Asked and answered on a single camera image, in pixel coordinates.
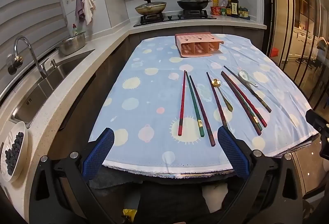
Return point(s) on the dark brown chopstick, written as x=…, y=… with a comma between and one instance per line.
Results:
x=255, y=97

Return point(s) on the green chopstick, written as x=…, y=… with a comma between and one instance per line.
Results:
x=194, y=108
x=259, y=125

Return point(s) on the small green-lid jar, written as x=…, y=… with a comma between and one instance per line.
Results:
x=223, y=12

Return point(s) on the black framed glass door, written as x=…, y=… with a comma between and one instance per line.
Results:
x=295, y=21

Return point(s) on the person's dark clothing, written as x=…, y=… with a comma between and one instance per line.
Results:
x=174, y=203

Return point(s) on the black gas stove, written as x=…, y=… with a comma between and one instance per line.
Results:
x=174, y=18

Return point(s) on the green dish soap bottle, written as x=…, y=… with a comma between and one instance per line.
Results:
x=75, y=31

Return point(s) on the white ceramic spoon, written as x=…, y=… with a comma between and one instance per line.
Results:
x=243, y=75

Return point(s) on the steel kitchen sink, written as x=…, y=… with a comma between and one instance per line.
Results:
x=41, y=95

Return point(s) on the tray of small bottles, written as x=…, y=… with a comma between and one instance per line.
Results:
x=244, y=13

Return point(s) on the blue printed tablecloth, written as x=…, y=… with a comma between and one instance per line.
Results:
x=154, y=100

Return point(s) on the white hanging towel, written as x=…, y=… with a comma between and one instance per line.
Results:
x=88, y=8

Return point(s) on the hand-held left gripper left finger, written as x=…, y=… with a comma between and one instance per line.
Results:
x=99, y=152

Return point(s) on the dark soy sauce bottle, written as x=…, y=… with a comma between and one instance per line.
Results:
x=234, y=7

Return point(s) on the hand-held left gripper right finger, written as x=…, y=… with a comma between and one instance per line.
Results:
x=232, y=152

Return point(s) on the clear plastic bottle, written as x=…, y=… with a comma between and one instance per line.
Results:
x=223, y=1

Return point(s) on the gold flower spoon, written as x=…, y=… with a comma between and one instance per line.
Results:
x=215, y=82

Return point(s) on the gold pan with lid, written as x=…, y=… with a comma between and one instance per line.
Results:
x=150, y=7

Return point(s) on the purple hanging towel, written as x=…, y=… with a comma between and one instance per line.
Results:
x=79, y=8

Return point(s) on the white bowl of dark berries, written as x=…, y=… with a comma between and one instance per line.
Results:
x=23, y=141

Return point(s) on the black wok with lid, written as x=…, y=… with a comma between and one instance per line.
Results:
x=192, y=3

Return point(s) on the steel kitchen faucet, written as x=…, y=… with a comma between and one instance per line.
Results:
x=36, y=59

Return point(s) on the brown sauce bottle yellow cap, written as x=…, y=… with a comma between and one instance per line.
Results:
x=228, y=5

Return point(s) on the small red bag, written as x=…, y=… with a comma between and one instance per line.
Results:
x=274, y=52

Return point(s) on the pile of blueberries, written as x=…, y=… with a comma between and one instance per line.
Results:
x=14, y=152

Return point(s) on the pink perforated utensil holder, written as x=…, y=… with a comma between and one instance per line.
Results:
x=195, y=38

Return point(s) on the steel sink soap dispenser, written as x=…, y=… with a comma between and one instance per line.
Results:
x=53, y=63

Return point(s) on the yellow seasoning packet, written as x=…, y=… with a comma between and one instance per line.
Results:
x=215, y=1

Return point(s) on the steel pot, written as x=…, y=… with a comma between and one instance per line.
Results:
x=73, y=45

